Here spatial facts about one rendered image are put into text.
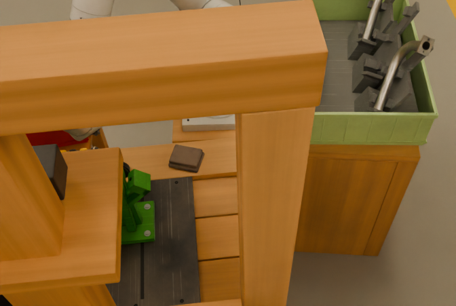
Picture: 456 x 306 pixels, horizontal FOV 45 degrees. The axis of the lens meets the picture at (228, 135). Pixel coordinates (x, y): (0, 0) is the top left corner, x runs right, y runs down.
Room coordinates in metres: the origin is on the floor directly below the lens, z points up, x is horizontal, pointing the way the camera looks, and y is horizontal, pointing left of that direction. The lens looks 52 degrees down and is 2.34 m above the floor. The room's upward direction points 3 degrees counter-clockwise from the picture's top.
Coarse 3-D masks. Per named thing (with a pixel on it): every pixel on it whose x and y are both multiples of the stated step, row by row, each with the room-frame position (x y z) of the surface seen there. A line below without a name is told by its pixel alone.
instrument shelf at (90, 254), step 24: (72, 168) 0.56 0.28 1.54; (96, 168) 0.56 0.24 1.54; (120, 168) 0.56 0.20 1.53; (72, 192) 0.51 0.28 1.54; (96, 192) 0.51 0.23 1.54; (120, 192) 0.52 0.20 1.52; (72, 216) 0.46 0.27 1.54; (96, 216) 0.46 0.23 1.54; (120, 216) 0.47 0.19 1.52; (72, 240) 0.42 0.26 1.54; (96, 240) 0.42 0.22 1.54; (120, 240) 0.43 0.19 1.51; (0, 264) 0.38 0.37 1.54; (24, 264) 0.38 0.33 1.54; (48, 264) 0.38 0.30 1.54; (72, 264) 0.38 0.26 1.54; (96, 264) 0.37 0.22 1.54; (120, 264) 0.39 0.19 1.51; (0, 288) 0.35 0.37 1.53; (24, 288) 0.35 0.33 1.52; (48, 288) 0.35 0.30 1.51
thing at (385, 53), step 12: (408, 12) 1.41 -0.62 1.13; (396, 36) 1.41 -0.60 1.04; (384, 48) 1.43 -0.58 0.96; (396, 48) 1.35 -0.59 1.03; (360, 60) 1.42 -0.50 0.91; (384, 60) 1.37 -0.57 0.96; (360, 72) 1.36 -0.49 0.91; (372, 72) 1.35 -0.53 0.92; (360, 84) 1.32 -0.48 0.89; (372, 84) 1.31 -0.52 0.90
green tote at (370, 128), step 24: (312, 0) 1.74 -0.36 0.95; (336, 0) 1.73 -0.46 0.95; (360, 0) 1.72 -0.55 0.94; (384, 0) 1.72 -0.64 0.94; (408, 24) 1.58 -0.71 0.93; (432, 96) 1.19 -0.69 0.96; (336, 120) 1.13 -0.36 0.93; (360, 120) 1.13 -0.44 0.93; (384, 120) 1.12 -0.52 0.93; (408, 120) 1.12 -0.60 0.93; (432, 120) 1.11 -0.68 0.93; (312, 144) 1.14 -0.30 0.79; (336, 144) 1.13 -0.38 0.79; (360, 144) 1.13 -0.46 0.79; (384, 144) 1.12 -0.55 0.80; (408, 144) 1.11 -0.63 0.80
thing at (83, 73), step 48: (0, 48) 0.44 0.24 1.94; (48, 48) 0.44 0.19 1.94; (96, 48) 0.44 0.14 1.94; (144, 48) 0.43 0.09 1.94; (192, 48) 0.43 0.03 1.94; (240, 48) 0.43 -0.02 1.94; (288, 48) 0.42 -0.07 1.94; (0, 96) 0.39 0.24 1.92; (48, 96) 0.40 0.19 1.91; (96, 96) 0.40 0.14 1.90; (144, 96) 0.40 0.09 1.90; (192, 96) 0.41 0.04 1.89; (240, 96) 0.41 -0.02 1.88; (288, 96) 0.41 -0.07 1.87
